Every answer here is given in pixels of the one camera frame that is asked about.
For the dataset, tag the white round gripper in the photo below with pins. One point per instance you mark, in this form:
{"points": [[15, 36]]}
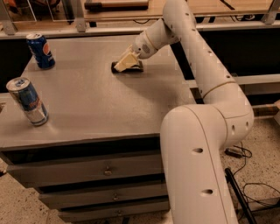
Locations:
{"points": [[141, 45]]}

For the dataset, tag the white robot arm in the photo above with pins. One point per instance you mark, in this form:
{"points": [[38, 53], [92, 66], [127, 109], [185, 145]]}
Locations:
{"points": [[192, 136]]}

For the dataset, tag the grey drawer cabinet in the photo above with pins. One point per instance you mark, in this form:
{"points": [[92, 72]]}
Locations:
{"points": [[98, 155]]}

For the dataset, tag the blue pepsi can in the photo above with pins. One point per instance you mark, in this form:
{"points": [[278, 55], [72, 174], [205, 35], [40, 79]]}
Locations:
{"points": [[40, 50]]}

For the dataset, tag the silver blue red bull can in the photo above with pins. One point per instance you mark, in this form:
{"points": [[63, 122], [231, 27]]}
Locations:
{"points": [[27, 98]]}

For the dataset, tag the black power adapter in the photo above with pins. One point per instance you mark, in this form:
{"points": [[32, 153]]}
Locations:
{"points": [[233, 153]]}

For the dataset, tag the black stand leg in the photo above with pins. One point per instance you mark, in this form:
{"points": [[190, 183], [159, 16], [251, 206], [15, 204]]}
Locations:
{"points": [[238, 193]]}

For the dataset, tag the metal railing frame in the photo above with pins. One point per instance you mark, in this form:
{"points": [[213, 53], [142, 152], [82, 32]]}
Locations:
{"points": [[80, 26]]}

